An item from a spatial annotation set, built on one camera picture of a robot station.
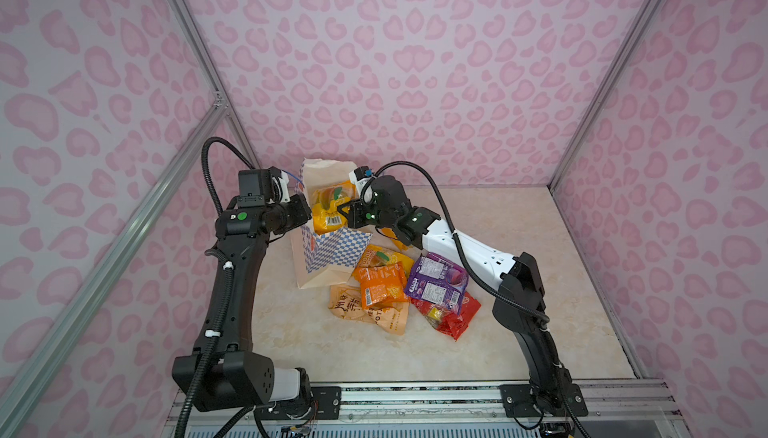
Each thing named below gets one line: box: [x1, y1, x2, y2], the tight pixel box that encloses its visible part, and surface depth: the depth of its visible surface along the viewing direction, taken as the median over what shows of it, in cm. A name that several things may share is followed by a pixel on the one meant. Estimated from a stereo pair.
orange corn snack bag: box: [352, 261, 410, 310], surface depth 87 cm
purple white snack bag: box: [404, 252, 469, 315], surface depth 87 cm
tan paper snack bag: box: [328, 284, 410, 335], surface depth 84 cm
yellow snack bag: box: [312, 180, 357, 235], surface depth 81 cm
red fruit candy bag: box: [410, 291, 482, 341], surface depth 85 cm
